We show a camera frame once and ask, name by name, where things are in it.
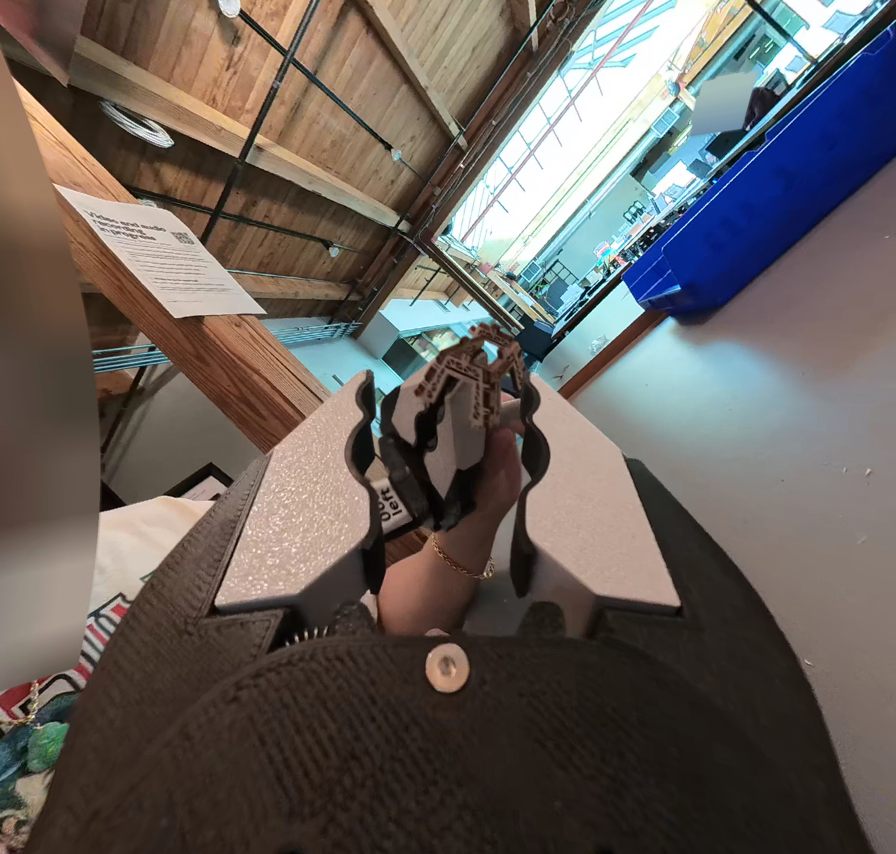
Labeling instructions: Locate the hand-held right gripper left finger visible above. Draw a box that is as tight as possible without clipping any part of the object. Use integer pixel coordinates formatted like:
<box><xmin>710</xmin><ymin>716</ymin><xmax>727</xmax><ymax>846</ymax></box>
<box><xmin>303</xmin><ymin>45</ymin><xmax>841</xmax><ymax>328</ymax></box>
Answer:
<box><xmin>213</xmin><ymin>370</ymin><xmax>387</xmax><ymax>620</ymax></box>

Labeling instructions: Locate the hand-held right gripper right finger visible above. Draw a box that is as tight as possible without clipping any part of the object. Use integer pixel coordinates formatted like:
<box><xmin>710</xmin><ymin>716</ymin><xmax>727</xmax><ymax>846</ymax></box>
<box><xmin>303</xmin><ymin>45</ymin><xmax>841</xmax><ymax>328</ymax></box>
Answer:
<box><xmin>510</xmin><ymin>375</ymin><xmax>685</xmax><ymax>634</ymax></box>

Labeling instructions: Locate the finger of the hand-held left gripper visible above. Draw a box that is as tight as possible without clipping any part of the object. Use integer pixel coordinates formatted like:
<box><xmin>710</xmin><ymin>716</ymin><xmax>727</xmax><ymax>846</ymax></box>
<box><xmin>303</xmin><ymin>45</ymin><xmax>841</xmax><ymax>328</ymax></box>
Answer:
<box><xmin>381</xmin><ymin>377</ymin><xmax>452</xmax><ymax>452</ymax></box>
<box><xmin>448</xmin><ymin>382</ymin><xmax>504</xmax><ymax>480</ymax></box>

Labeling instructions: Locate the small wooden tower midsection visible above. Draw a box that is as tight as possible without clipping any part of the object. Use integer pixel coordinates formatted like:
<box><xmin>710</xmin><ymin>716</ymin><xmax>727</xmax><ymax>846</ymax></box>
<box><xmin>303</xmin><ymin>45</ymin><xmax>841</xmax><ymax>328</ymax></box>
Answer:
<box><xmin>409</xmin><ymin>322</ymin><xmax>531</xmax><ymax>430</ymax></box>

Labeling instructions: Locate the person's left hand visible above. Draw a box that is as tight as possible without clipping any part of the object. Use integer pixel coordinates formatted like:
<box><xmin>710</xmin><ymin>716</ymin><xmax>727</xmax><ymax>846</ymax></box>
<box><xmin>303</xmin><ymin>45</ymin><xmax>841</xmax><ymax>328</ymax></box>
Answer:
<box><xmin>437</xmin><ymin>417</ymin><xmax>526</xmax><ymax>545</ymax></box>

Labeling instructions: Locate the black framed board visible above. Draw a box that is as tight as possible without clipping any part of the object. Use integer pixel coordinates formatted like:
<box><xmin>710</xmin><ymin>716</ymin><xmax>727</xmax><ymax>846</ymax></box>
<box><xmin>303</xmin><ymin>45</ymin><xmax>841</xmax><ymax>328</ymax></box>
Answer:
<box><xmin>160</xmin><ymin>461</ymin><xmax>234</xmax><ymax>504</ymax></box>

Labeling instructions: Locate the white paper notice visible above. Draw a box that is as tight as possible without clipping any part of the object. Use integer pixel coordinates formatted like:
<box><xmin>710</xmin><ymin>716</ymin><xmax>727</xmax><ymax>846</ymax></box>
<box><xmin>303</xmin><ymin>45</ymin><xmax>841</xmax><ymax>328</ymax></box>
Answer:
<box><xmin>55</xmin><ymin>184</ymin><xmax>267</xmax><ymax>320</ymax></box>

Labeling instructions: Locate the teal floral cloth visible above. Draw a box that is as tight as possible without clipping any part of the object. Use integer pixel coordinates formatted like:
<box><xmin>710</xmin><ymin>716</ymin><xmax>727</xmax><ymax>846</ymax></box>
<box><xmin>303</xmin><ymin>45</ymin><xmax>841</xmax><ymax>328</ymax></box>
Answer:
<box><xmin>0</xmin><ymin>686</ymin><xmax>81</xmax><ymax>854</ymax></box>

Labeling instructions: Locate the gold chain bracelet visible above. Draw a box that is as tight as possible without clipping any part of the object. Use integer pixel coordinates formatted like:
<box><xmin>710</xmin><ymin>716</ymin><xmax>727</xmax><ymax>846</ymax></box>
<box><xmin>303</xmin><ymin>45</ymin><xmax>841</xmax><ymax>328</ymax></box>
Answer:
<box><xmin>429</xmin><ymin>534</ymin><xmax>498</xmax><ymax>582</ymax></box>

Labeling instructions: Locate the wooden post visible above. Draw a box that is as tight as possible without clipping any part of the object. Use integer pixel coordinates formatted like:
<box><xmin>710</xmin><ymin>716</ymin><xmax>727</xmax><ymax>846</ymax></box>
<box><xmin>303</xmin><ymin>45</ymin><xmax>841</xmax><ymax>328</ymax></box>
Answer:
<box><xmin>14</xmin><ymin>77</ymin><xmax>336</xmax><ymax>455</ymax></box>

